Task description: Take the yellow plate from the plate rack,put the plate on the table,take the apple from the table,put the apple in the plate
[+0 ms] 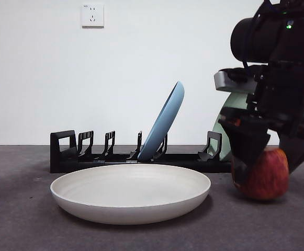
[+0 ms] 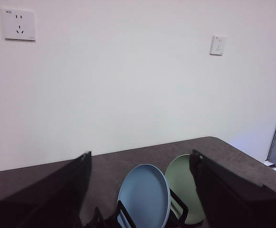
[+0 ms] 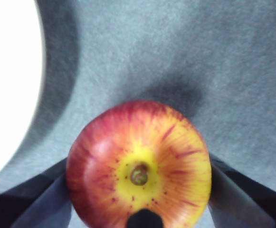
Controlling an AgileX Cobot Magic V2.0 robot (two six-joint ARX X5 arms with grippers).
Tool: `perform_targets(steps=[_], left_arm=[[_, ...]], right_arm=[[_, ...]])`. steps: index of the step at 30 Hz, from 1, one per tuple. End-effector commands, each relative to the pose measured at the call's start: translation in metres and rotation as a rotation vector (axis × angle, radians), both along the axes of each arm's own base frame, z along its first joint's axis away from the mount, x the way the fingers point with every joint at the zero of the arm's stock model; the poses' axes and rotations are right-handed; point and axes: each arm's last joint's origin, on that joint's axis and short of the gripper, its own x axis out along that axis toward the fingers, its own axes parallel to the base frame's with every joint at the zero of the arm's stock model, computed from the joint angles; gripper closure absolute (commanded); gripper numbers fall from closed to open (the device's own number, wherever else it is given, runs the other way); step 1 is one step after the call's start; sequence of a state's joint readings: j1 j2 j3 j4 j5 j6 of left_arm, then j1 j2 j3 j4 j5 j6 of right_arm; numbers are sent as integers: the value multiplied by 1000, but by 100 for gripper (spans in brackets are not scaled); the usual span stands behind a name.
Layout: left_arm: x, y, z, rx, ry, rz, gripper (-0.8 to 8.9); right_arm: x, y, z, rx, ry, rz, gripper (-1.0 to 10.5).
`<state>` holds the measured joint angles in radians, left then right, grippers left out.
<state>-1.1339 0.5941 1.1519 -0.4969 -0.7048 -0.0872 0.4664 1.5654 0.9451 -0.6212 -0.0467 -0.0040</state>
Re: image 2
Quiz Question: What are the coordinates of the black plastic plate rack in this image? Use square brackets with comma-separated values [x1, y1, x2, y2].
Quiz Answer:
[84, 189, 190, 228]

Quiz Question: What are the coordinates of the green plate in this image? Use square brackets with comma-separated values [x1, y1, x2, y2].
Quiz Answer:
[164, 153, 206, 225]

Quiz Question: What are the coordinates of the white wall socket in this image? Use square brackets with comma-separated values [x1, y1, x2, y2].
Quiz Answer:
[209, 35, 227, 57]
[1, 8, 37, 43]

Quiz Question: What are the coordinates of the blue plate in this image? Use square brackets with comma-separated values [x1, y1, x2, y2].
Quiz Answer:
[117, 163, 171, 228]

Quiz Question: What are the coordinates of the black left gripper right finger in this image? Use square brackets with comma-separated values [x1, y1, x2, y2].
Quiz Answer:
[190, 149, 276, 228]

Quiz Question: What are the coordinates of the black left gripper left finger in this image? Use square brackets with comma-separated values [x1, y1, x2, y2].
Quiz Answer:
[0, 151, 92, 228]

